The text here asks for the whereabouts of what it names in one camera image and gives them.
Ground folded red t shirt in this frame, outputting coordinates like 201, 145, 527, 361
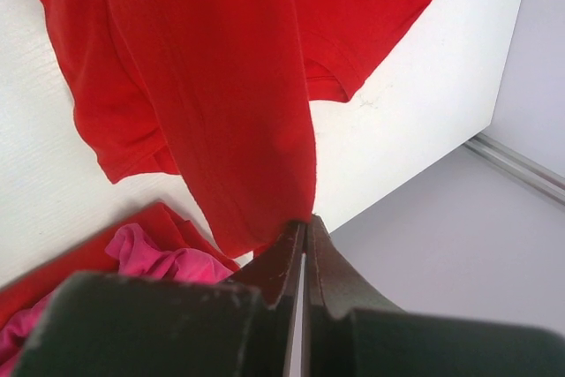
1, 202, 239, 326

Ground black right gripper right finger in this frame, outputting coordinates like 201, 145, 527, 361
305, 216, 564, 376

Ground right aluminium frame post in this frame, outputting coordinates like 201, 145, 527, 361
463, 133, 564, 206

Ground folded pink t shirt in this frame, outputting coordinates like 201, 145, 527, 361
1, 225, 234, 376

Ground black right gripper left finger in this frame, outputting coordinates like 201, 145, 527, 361
13, 222, 305, 376

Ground red t shirt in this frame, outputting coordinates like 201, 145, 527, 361
1, 202, 239, 326
40, 0, 433, 258

